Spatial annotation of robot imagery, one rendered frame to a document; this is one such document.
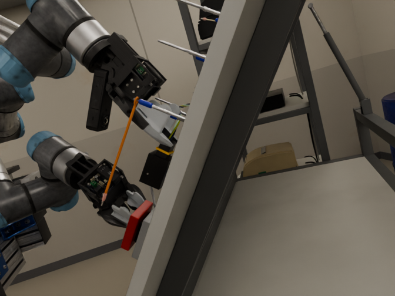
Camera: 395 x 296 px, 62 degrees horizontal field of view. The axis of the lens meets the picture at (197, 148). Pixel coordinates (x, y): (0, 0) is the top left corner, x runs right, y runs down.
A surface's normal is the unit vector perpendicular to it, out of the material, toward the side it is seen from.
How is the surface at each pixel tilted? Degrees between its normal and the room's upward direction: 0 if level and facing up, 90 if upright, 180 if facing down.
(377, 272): 0
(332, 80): 90
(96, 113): 86
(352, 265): 0
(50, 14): 84
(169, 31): 90
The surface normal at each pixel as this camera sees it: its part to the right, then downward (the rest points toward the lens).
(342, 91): 0.16, 0.14
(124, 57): -0.20, 0.15
